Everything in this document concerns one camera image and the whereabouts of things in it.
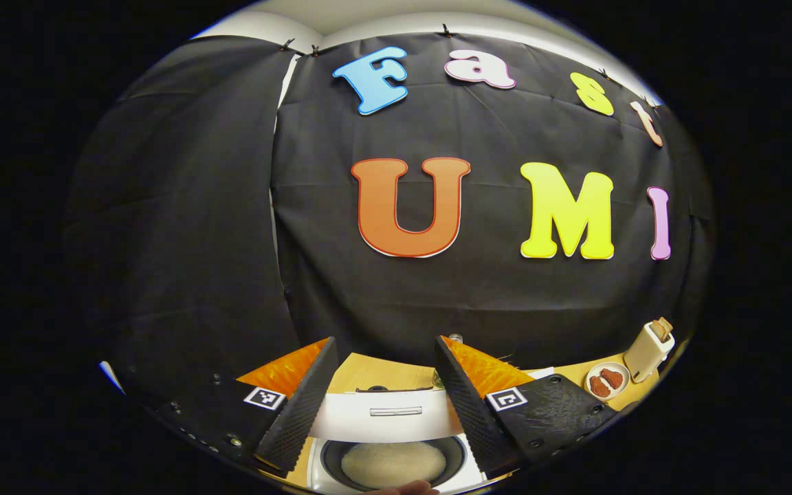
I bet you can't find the white rice cooker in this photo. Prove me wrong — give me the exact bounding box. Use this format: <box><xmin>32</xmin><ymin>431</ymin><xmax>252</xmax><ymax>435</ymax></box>
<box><xmin>307</xmin><ymin>385</ymin><xmax>493</xmax><ymax>495</ymax></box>

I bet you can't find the white toaster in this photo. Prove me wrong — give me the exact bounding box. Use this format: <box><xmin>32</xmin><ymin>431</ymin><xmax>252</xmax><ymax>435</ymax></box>
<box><xmin>623</xmin><ymin>320</ymin><xmax>676</xmax><ymax>384</ymax></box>

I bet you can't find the white plate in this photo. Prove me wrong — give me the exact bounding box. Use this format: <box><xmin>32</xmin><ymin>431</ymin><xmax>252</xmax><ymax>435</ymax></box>
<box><xmin>584</xmin><ymin>362</ymin><xmax>631</xmax><ymax>402</ymax></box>

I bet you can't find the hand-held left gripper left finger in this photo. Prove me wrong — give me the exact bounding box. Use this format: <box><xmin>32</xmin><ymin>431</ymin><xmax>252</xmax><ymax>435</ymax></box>
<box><xmin>155</xmin><ymin>336</ymin><xmax>339</xmax><ymax>474</ymax></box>

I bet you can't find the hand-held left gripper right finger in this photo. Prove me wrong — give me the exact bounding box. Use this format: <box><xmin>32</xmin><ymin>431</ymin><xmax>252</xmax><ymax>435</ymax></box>
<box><xmin>434</xmin><ymin>335</ymin><xmax>620</xmax><ymax>480</ymax></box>

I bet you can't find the black backdrop cloth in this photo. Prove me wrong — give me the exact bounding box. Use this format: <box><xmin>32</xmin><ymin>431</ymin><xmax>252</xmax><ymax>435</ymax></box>
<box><xmin>66</xmin><ymin>31</ymin><xmax>716</xmax><ymax>406</ymax></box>

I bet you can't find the white rice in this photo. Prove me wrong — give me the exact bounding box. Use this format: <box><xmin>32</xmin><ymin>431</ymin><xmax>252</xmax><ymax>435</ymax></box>
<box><xmin>341</xmin><ymin>441</ymin><xmax>447</xmax><ymax>490</ymax></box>

